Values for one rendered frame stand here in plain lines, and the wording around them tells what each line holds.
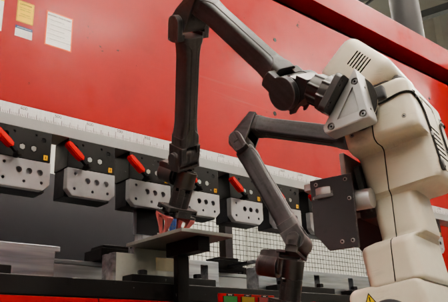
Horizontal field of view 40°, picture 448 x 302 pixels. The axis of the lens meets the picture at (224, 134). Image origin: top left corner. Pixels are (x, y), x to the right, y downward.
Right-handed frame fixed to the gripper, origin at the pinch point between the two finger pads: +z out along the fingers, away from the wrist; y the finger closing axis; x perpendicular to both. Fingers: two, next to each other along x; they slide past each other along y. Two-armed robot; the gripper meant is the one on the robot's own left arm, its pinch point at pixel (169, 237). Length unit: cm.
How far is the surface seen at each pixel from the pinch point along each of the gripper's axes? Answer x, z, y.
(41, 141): -16.6, -18.0, 37.8
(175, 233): 12.9, -4.4, 7.8
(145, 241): 1.1, 1.7, 8.4
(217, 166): -19.3, -21.1, -25.1
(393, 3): -96, -131, -182
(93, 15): -37, -57, 24
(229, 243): -84, 20, -97
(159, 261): -4.6, 8.6, -1.8
